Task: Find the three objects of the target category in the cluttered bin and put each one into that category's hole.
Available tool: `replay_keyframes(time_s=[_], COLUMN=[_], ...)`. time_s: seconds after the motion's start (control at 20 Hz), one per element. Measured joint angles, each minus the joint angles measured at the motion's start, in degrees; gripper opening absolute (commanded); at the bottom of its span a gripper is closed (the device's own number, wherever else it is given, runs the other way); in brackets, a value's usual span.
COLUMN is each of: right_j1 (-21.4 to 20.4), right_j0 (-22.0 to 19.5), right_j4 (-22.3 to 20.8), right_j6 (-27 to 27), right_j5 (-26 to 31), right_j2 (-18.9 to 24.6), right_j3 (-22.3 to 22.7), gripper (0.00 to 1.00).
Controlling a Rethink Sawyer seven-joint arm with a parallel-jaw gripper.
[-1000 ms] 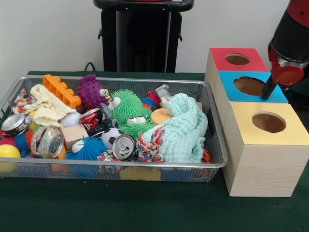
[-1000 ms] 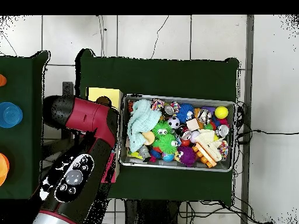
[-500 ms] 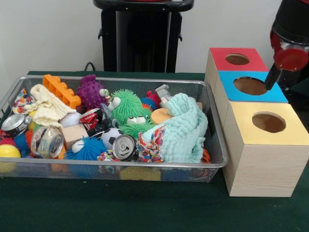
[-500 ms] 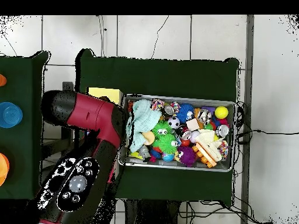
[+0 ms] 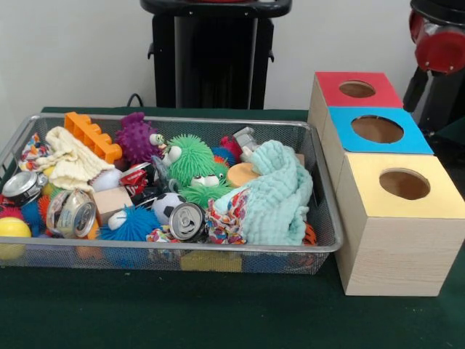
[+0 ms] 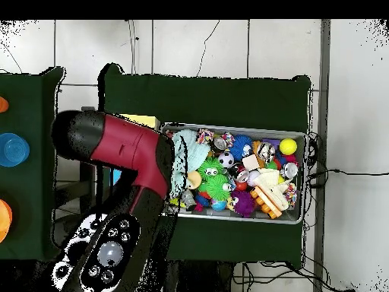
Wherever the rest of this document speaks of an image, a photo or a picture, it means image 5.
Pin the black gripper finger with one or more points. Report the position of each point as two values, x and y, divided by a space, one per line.
414 91

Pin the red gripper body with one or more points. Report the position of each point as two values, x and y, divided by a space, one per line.
439 51

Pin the red black drink can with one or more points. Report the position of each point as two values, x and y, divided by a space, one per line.
138 181

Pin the wooden box with three holes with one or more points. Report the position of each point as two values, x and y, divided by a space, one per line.
392 254

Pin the black flat panel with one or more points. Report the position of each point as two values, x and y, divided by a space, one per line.
445 102

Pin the dark green table cloth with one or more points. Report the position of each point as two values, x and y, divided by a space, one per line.
454 132
181 309

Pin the mint green cloth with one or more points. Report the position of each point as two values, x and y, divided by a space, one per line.
276 196

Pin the green fuzzy toy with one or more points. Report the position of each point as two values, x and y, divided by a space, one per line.
190 158

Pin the small soccer ball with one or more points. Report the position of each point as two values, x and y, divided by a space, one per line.
168 209

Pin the purple spiky toy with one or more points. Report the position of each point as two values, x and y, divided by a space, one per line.
138 138

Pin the blue fuzzy toy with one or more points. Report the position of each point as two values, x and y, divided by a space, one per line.
136 223

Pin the orange toy building block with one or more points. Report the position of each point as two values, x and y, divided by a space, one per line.
91 134

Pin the cream knitted cloth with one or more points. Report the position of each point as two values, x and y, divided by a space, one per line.
72 160

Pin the yellow ball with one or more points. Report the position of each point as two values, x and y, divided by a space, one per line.
14 229

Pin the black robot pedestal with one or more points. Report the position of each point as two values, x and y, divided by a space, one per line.
203 54

